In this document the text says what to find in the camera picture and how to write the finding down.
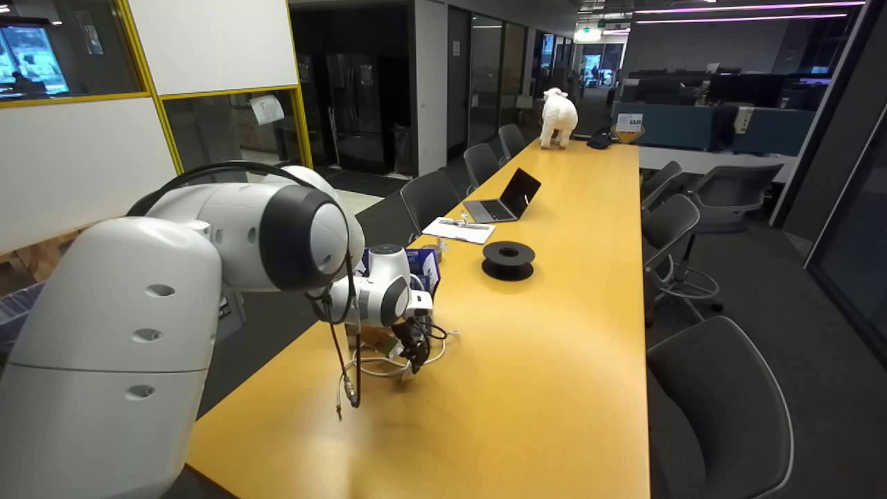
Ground long white braided rope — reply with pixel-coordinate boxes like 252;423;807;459
331;316;458;423

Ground blue snack cardboard box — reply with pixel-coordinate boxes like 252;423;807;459
365;246;441;293

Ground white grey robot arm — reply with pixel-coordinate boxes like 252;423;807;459
0;164;412;499

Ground wall monitor screen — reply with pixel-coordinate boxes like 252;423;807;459
0;16;70;99

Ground open grey laptop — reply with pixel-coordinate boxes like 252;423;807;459
465;169;540;225

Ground far side office chair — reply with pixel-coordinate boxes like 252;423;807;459
400;171;459;230

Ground black office chair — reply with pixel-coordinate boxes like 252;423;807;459
642;193;721;303
691;164;778;233
648;316;795;499

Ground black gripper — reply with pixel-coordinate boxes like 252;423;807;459
396;314;433;372

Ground near black office chair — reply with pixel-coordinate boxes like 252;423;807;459
648;316;795;499

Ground white paper sheets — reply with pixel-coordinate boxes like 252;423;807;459
422;217;496;243

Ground white polar bear figure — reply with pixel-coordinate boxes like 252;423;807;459
540;86;579;147

